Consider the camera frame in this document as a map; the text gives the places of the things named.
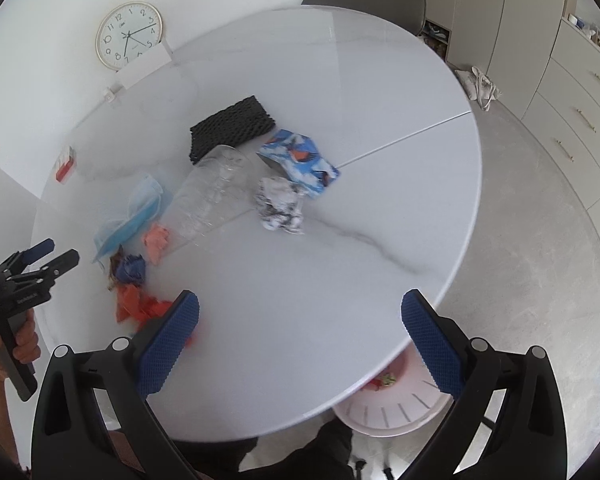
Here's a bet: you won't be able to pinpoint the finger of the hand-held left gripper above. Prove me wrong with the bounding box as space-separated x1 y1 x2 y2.
10 248 81 287
0 239 57 273

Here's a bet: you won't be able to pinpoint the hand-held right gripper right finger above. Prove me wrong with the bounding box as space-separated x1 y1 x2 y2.
401 289 568 480

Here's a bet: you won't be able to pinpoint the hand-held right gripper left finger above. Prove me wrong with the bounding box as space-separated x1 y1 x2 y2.
30 289 201 480

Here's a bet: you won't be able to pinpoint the red and white medicine box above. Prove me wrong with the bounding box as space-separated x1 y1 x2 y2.
54 145 79 184

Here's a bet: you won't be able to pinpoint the person's left hand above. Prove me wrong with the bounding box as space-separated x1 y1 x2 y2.
0 309 41 377

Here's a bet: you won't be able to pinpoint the orange torn wrapper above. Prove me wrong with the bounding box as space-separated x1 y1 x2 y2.
114 284 197 347

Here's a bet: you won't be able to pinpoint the brown wrapper scrap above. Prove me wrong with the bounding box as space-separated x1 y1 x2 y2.
107 252 126 294

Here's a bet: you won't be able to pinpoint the red green wrapper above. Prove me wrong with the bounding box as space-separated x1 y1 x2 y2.
369 371 399 391

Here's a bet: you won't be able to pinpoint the blue crumpled wrapper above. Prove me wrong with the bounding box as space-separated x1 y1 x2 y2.
115 254 146 285

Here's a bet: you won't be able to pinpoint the white slotted waste bin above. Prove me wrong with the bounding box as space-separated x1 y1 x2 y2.
332 345 457 437

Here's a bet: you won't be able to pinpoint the pink crumpled paper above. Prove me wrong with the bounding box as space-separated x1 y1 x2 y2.
142 223 172 265

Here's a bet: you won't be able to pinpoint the blue face mask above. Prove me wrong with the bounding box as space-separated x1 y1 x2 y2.
92 173 167 264

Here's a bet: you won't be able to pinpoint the clear plastic cup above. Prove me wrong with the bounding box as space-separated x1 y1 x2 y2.
161 144 254 254

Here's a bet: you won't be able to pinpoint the person's dark pants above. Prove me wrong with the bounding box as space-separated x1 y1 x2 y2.
172 417 357 480

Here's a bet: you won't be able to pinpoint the crumpled printed paper ball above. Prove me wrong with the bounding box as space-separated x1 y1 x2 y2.
253 176 306 236

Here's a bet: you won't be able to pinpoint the white cardboard block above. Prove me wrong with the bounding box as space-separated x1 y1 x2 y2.
116 40 174 89

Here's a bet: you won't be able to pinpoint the black foam net sleeve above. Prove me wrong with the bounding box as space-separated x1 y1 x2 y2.
188 94 277 166

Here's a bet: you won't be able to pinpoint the blue patterned snack packet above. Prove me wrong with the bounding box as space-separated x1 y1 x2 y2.
257 129 341 200

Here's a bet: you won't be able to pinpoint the white cloth bag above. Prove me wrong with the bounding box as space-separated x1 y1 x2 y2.
453 66 502 111

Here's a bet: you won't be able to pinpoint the beige drawer cabinet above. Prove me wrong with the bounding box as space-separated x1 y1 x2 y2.
521 0 600 212

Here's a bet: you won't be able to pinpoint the beige tall cupboard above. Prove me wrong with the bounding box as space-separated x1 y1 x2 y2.
324 0 570 79

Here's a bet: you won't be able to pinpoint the round white wall clock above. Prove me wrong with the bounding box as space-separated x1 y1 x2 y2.
96 2 164 69

